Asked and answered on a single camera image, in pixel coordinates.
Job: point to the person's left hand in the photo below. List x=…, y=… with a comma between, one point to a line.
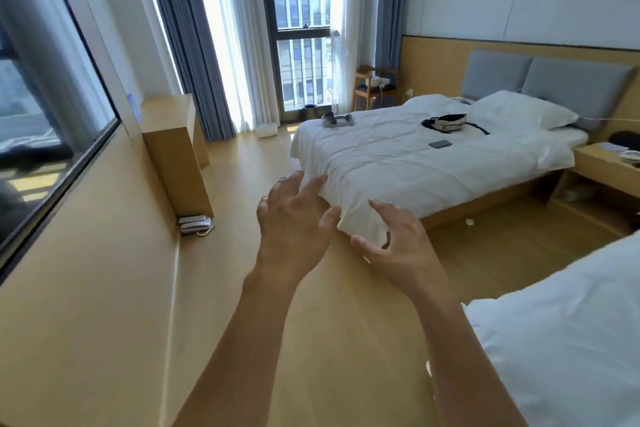
x=292, y=236

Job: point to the person's right hand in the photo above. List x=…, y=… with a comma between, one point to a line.
x=410, y=256

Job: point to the wooden nightstand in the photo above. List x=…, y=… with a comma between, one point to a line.
x=600, y=166

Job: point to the person's right forearm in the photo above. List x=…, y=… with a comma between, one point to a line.
x=465, y=366

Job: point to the person's left forearm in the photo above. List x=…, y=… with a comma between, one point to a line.
x=240, y=356

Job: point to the white bed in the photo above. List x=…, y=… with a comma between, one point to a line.
x=575, y=341
x=390, y=166

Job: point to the white desk telephone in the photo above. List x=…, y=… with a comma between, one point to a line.
x=195, y=224

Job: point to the white floor box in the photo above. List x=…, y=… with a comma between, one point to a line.
x=266, y=130

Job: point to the black phone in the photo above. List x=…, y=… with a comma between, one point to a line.
x=440, y=144

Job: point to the grey black device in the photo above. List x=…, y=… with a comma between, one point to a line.
x=337, y=120

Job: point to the black waste bin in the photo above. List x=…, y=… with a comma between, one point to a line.
x=310, y=112

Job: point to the wooden desk partition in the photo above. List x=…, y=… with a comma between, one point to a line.
x=175, y=166

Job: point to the black white bag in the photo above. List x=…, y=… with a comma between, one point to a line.
x=450, y=122

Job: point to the wooden chair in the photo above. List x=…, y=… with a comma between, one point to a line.
x=361, y=91

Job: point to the white bundle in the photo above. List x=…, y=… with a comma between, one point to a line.
x=377, y=81

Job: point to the clear plastic bottle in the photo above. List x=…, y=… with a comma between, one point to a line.
x=577, y=193

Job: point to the white pillow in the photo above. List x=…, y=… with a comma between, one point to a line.
x=520, y=109

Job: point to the wooden headboard panel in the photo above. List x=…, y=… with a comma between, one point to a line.
x=430, y=66

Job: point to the grey headboard cushion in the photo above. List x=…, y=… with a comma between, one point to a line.
x=492, y=74
x=580, y=86

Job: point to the white sheer curtain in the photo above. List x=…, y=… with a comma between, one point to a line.
x=355, y=16
x=235, y=41

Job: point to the tall black framed window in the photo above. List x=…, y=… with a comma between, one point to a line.
x=300, y=16

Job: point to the blue grey curtain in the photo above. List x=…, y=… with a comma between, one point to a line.
x=392, y=1
x=185, y=41

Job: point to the wooden television wall panel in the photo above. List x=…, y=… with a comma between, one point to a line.
x=75, y=291

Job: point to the black wall television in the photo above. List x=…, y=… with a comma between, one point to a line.
x=30, y=116

